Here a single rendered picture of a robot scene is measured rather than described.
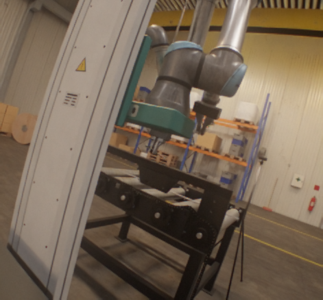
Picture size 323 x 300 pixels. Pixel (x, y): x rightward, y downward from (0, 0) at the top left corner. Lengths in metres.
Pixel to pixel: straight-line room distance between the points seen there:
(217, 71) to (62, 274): 0.77
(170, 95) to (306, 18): 7.81
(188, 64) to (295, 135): 9.95
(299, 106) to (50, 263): 10.64
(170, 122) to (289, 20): 7.83
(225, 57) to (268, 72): 10.79
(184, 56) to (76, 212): 0.56
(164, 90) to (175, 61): 0.10
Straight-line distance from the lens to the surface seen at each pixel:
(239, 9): 0.88
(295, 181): 10.20
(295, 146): 10.47
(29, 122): 7.92
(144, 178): 1.60
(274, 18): 8.41
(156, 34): 1.25
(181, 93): 0.68
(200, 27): 0.96
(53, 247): 0.78
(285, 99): 10.97
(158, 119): 0.63
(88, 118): 0.67
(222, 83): 0.70
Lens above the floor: 1.29
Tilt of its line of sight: 1 degrees down
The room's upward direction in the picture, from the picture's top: 17 degrees clockwise
